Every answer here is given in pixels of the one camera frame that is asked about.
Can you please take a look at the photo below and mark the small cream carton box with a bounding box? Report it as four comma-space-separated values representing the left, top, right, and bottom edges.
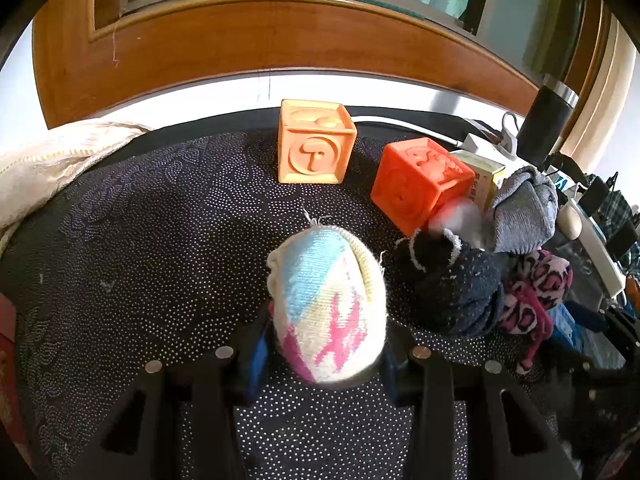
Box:
452, 150, 506, 211

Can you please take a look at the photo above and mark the white pink sock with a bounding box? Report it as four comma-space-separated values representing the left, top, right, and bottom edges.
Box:
267, 222, 387, 388

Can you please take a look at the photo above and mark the light orange toy cube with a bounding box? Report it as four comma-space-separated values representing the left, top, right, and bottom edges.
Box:
278, 99, 357, 184

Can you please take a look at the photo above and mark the white power strip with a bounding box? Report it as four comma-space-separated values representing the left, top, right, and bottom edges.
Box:
567, 198, 626, 299

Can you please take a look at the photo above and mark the cream lace curtain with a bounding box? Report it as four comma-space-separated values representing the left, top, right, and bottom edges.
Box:
1, 119, 149, 248

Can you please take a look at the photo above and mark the white ball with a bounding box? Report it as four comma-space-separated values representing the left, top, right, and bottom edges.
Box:
427, 197, 485, 248

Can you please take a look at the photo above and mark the black thermos bottle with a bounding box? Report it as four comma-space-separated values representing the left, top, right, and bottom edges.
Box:
516, 74, 579, 168

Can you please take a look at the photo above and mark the grey rolled sock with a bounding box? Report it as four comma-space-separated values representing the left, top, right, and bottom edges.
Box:
484, 166, 559, 255

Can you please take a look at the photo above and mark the wooden window frame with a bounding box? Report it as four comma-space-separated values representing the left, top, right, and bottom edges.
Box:
32, 0, 634, 156

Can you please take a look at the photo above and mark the blue cloth item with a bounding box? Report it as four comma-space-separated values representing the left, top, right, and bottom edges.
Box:
548, 304, 584, 353

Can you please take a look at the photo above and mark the plaid cloth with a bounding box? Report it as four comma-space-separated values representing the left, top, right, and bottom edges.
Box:
588, 174, 639, 276

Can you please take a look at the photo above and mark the pink leopard sock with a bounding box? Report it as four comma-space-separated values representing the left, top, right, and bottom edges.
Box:
499, 248, 573, 375

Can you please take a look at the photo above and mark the beige egg-shaped object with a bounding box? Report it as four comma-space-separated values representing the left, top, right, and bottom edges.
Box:
556, 203, 582, 240

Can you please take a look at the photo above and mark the black rolled sock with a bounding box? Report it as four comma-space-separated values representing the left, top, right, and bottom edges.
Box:
384, 230, 508, 338

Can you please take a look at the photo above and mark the red cardboard box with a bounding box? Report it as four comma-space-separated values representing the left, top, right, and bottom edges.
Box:
0, 295, 26, 445

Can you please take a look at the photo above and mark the dark orange toy cube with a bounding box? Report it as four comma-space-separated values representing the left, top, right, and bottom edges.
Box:
371, 138, 475, 236

